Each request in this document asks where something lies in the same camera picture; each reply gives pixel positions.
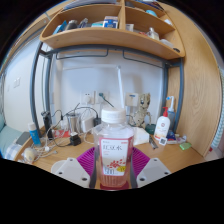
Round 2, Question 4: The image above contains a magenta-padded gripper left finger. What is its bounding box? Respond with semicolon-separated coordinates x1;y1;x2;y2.
54;147;96;190

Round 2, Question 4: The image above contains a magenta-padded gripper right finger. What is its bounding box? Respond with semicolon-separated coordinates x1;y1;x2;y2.
129;146;172;190

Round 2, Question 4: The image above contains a clear bottle with red drink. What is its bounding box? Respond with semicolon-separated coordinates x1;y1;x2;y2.
93;107;135;190

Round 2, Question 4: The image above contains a black power adapter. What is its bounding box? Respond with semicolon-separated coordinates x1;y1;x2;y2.
69;132;83;147

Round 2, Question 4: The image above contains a small green sponge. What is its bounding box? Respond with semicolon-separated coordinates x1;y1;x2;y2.
179;142;193;151

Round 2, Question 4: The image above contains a wrapped round bun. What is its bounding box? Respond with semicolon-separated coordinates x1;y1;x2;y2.
22;147;39;164

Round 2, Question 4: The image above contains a white lotion bottle red pump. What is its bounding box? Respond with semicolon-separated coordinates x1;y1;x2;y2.
153;106;171;141

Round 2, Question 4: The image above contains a steel tumbler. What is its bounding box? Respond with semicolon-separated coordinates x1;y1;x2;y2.
67;112;82;134

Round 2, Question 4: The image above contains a white charger block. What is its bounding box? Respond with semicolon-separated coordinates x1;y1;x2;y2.
80;116;95;133

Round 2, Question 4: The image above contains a blue tube bottle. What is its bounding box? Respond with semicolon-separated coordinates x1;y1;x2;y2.
27;122;42;148

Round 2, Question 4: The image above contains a black upright power strip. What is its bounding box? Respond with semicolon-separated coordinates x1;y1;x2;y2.
40;110;55;141

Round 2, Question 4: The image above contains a dark grey tablet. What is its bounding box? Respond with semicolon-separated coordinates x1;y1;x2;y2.
16;131;32;146

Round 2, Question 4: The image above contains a clear spray bottle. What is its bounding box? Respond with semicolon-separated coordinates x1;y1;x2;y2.
165;95;177;133

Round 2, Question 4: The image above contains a brown tree figurine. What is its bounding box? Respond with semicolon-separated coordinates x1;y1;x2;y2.
133;93;152;130

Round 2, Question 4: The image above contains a bed with checked bedding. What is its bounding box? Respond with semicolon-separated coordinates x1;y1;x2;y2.
0;113;25;159

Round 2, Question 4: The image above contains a wooden shelf unit with items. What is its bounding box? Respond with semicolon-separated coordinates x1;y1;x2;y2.
39;0;186;61

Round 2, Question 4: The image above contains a white wall outlet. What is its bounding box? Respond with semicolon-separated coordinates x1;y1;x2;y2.
125;92;140;108
97;91;111;105
80;91;96;105

